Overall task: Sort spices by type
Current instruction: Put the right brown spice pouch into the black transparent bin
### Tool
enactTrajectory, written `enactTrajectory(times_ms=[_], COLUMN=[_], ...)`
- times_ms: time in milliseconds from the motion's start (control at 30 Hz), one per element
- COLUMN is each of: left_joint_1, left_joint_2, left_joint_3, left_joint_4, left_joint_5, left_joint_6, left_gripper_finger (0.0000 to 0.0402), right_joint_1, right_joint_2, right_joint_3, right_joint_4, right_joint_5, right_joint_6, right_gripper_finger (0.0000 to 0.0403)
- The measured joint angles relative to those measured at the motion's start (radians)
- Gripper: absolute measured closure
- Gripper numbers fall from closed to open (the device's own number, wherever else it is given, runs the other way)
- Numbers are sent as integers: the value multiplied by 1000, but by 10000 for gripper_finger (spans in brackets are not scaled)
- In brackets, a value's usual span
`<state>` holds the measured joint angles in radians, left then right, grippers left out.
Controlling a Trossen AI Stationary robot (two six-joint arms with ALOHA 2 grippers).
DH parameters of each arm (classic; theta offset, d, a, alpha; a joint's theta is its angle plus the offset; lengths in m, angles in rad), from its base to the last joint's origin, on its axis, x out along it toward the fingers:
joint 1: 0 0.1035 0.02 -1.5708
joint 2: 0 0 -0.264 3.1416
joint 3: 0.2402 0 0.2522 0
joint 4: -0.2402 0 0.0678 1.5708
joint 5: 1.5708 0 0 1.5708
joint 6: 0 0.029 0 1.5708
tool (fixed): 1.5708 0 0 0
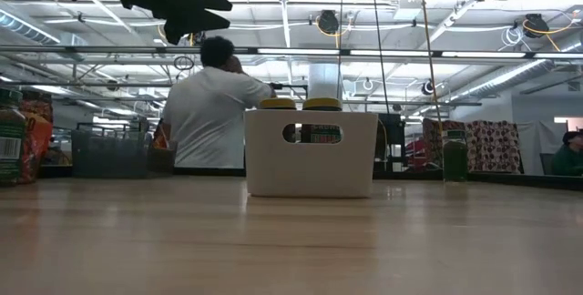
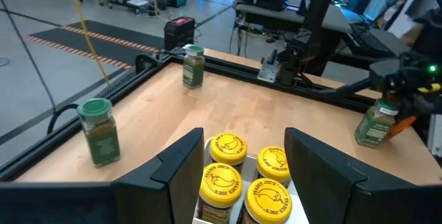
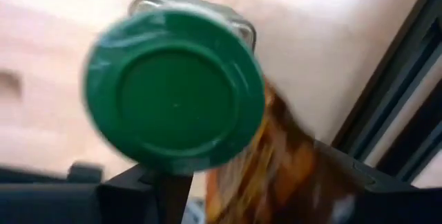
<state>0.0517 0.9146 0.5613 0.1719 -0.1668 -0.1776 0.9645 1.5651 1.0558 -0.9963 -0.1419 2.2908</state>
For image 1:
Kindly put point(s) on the black aluminium table frame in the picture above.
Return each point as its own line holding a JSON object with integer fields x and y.
{"x": 524, "y": 181}

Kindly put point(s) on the dark red patterned cloth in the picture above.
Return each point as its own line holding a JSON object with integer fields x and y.
{"x": 432, "y": 140}

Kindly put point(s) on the person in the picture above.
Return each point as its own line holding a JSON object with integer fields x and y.
{"x": 205, "y": 117}
{"x": 569, "y": 160}

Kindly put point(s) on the silver ventilation duct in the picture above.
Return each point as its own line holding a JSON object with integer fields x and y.
{"x": 23, "y": 26}
{"x": 510, "y": 76}

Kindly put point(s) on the grey cloth sheet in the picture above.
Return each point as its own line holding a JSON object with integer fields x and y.
{"x": 537, "y": 149}

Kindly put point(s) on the white column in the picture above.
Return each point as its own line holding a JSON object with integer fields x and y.
{"x": 323, "y": 81}

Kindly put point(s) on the green lid spice jar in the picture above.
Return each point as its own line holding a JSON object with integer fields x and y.
{"x": 10, "y": 140}
{"x": 455, "y": 158}

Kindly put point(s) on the long light bar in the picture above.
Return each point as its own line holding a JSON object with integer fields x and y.
{"x": 296, "y": 51}

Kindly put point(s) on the white plastic bin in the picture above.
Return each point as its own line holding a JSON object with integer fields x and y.
{"x": 309, "y": 167}

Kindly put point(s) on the white red patterned cloth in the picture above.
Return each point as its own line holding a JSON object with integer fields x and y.
{"x": 498, "y": 145}

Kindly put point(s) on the black computer case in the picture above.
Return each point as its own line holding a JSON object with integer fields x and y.
{"x": 391, "y": 142}

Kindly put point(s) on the dark grey plastic bin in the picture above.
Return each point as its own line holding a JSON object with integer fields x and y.
{"x": 114, "y": 154}

